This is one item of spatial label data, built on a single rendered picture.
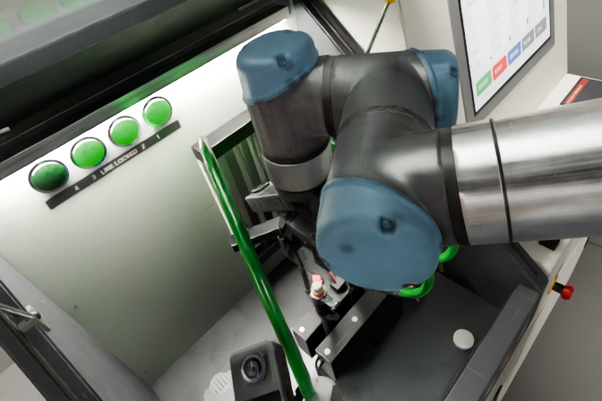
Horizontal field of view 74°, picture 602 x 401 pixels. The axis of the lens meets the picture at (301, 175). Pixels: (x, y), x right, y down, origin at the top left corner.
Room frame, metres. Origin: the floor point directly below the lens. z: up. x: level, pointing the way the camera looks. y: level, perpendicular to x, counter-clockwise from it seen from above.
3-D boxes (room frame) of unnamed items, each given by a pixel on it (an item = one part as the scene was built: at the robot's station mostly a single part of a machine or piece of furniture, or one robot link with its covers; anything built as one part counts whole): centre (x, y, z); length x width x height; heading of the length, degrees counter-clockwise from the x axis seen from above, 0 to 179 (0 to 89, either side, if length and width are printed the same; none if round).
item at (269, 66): (0.34, -0.01, 1.49); 0.09 x 0.08 x 0.11; 68
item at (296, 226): (0.33, -0.01, 1.33); 0.09 x 0.08 x 0.12; 37
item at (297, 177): (0.34, 0.00, 1.41); 0.08 x 0.08 x 0.05
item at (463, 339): (0.34, -0.24, 0.84); 0.04 x 0.04 x 0.01
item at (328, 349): (0.44, -0.08, 0.91); 0.34 x 0.10 x 0.15; 127
